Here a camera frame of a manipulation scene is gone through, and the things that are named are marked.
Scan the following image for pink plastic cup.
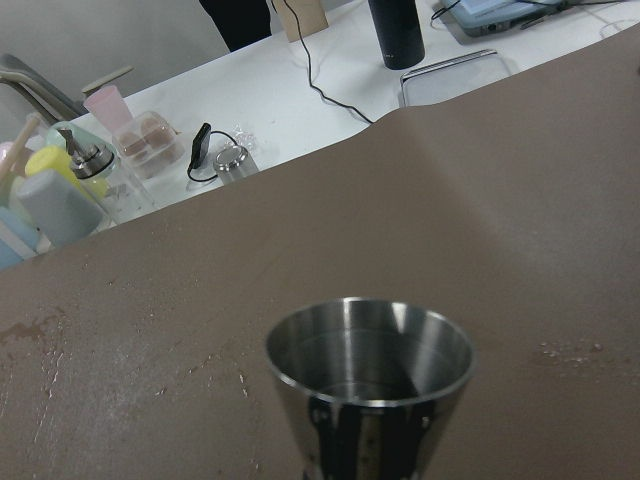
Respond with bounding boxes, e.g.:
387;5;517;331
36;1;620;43
83;85;133;133

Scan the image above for small steel tin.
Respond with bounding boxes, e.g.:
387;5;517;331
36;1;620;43
213;145;259;185

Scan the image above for black water bottle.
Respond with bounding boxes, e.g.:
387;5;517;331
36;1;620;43
368;0;425;70

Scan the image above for clear box brown sponges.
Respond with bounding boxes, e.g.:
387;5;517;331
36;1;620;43
112;111;185;180

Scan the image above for grey plastic cup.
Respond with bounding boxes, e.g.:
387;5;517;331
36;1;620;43
17;169;107;247

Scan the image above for glass oil dispenser bottle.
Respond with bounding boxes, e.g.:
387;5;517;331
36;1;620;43
56;127;155;224

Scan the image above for small black dongle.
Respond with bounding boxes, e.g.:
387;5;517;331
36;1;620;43
187;122;238;183

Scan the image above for steel jigger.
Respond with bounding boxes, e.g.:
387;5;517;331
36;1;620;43
265;297;477;479

